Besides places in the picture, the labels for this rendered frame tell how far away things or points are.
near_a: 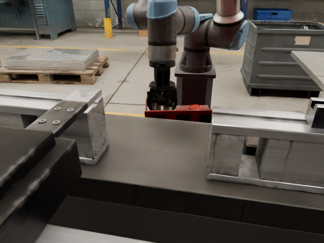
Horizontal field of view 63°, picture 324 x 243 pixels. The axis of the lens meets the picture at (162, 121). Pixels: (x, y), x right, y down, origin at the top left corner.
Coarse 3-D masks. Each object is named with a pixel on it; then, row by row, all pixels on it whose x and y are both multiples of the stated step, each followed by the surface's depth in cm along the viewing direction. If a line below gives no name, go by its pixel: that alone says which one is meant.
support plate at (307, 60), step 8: (296, 56) 53; (304, 56) 53; (312, 56) 53; (320, 56) 53; (304, 64) 48; (312, 64) 48; (320, 64) 48; (312, 72) 44; (320, 72) 44; (320, 80) 41
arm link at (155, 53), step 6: (150, 48) 67; (156, 48) 66; (162, 48) 66; (168, 48) 66; (174, 48) 67; (150, 54) 68; (156, 54) 67; (162, 54) 66; (168, 54) 67; (174, 54) 68; (150, 60) 69; (156, 60) 67; (162, 60) 67; (168, 60) 67
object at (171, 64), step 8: (152, 64) 69; (160, 64) 69; (168, 64) 68; (160, 72) 69; (168, 72) 68; (160, 80) 70; (168, 80) 69; (152, 88) 69; (160, 88) 69; (168, 88) 69; (152, 96) 75; (160, 96) 71; (168, 96) 70; (160, 104) 71; (168, 104) 71
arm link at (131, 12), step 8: (144, 0) 77; (128, 8) 80; (136, 8) 78; (144, 8) 77; (128, 16) 80; (136, 16) 78; (144, 16) 77; (128, 24) 82; (136, 24) 79; (144, 24) 78
